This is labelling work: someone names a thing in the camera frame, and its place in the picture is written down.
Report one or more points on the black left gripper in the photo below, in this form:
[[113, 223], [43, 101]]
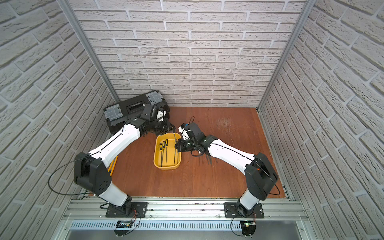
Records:
[[163, 127]]

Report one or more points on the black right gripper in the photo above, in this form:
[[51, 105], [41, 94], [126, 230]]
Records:
[[180, 148]]

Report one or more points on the yellow plastic tray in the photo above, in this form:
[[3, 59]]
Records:
[[166, 156]]

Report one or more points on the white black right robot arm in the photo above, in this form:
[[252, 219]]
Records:
[[260, 175]]

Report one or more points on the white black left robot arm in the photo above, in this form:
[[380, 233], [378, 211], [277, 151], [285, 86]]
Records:
[[91, 169]]

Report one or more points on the black plastic toolbox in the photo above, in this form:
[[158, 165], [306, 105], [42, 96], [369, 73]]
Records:
[[121, 112]]

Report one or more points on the yellow utility knife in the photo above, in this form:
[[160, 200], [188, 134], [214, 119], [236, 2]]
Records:
[[112, 166]]

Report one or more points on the left controller board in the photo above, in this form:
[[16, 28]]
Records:
[[123, 228]]

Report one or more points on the controller board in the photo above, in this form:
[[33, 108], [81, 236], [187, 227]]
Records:
[[123, 228], [248, 228]]

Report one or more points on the right controller board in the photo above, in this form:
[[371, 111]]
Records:
[[248, 228]]

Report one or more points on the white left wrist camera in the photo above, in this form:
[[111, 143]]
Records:
[[161, 114]]

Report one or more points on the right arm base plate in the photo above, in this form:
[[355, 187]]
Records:
[[236, 210]]

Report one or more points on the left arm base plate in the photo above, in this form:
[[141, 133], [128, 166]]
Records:
[[128, 210]]

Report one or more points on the aluminium front rail frame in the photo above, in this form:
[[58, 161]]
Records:
[[184, 218]]

